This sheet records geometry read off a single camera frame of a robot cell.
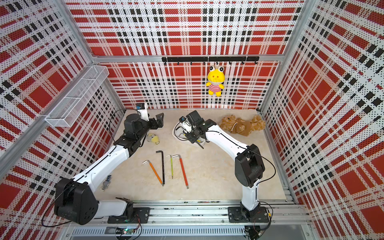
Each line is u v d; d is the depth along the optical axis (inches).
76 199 15.9
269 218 28.3
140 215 29.0
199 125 25.3
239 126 37.6
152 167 35.8
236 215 28.8
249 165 18.6
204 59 34.9
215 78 36.5
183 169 35.1
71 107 28.4
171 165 36.0
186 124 29.9
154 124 28.6
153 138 38.9
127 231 27.2
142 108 26.6
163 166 35.7
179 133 42.2
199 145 34.0
